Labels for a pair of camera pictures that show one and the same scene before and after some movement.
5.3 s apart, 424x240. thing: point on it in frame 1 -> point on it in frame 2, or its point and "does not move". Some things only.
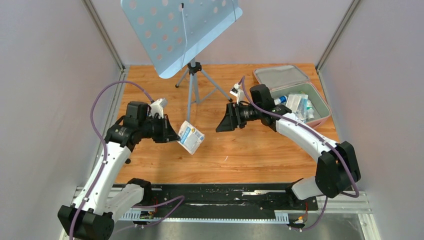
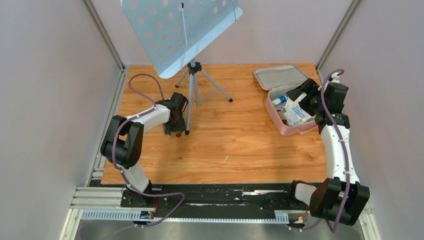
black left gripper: (167, 134) -> (180, 127)
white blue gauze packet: (190, 138) -> (297, 115)
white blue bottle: (281, 100) does not move
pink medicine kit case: (290, 86) does not move
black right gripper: (232, 119) -> (308, 86)
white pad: (297, 103) does not move
